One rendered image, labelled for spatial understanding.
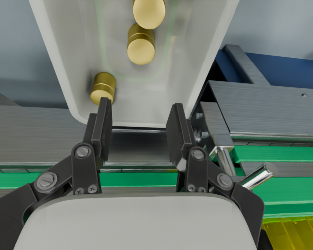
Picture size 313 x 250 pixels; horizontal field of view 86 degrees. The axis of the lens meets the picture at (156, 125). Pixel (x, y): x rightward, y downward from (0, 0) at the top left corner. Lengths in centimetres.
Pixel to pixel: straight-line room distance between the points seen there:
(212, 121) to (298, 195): 14
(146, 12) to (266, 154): 24
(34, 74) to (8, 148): 29
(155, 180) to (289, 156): 21
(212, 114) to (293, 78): 31
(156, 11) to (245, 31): 35
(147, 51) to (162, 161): 18
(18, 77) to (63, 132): 32
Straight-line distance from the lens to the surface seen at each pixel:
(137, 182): 30
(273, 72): 51
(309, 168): 33
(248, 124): 28
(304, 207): 39
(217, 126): 25
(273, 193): 26
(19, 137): 37
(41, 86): 62
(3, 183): 36
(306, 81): 55
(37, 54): 55
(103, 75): 29
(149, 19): 20
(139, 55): 22
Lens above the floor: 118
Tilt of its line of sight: 39 degrees down
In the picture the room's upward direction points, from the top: 175 degrees clockwise
